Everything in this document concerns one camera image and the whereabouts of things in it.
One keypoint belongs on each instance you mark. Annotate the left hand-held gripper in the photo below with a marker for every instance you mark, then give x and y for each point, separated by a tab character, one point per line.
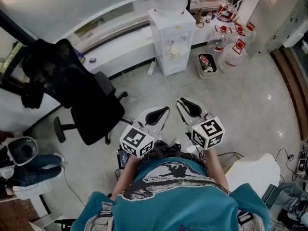
136	141

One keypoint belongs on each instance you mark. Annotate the person's left forearm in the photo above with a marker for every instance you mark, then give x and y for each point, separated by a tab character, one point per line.
125	174

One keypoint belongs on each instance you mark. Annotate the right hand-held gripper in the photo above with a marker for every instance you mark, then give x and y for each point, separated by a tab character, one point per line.
208	132

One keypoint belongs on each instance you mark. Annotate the white power strip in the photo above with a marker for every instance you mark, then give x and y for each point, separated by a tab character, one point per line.
151	68

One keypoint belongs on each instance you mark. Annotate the person's shoe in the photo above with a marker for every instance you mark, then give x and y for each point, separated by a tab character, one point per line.
159	138
177	142

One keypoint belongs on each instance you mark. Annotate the white round fan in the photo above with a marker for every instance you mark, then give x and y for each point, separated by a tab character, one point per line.
22	150

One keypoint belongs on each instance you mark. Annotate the black office chair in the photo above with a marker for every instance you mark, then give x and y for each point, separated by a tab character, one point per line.
79	100

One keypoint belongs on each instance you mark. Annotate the person's dark trousers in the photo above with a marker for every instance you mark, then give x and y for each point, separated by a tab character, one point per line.
168	150

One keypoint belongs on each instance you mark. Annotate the person's left shoe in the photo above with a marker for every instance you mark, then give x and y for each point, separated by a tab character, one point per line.
159	138

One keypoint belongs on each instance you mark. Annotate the empty clear water bottle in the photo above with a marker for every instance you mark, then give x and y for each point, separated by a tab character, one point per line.
232	56
217	41
245	34

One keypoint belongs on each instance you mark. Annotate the grey metal cabinet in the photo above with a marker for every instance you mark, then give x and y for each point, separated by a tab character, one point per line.
274	20

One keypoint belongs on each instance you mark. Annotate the person's right forearm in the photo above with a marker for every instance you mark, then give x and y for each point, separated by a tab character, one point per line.
215	165

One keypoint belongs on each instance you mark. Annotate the black tablet device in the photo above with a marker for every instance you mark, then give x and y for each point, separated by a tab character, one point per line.
122	157

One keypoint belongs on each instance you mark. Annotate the white plastic seat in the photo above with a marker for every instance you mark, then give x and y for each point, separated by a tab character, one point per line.
252	172

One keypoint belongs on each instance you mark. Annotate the beige trash bin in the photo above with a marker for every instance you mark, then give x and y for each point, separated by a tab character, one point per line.
207	66

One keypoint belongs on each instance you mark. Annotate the person's right shoe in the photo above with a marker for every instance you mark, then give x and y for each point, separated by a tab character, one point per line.
177	142

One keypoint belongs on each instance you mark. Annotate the person's teal printed shirt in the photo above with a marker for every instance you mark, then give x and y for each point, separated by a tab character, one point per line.
183	206

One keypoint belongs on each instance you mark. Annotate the white water dispenser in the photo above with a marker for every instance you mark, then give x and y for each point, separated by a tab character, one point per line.
172	44

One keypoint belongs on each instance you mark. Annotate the small red cap bottle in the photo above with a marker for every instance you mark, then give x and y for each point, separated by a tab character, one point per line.
209	17

